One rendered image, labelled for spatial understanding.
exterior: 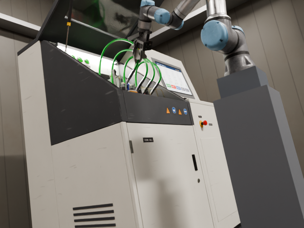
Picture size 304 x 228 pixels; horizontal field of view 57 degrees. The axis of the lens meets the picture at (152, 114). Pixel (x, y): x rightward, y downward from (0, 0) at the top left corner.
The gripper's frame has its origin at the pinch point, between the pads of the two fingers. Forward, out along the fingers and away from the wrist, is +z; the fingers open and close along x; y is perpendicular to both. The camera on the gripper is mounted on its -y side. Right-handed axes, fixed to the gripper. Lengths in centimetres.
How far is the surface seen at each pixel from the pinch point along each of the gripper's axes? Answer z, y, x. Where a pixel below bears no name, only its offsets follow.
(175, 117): 25.3, 33.2, 7.2
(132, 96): 5.9, 28.3, -26.0
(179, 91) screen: 38, -10, 63
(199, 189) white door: 60, 62, 7
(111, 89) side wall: 2.3, 23.7, -35.9
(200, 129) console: 40, 37, 33
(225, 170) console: 70, 56, 51
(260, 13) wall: -21, -36, 216
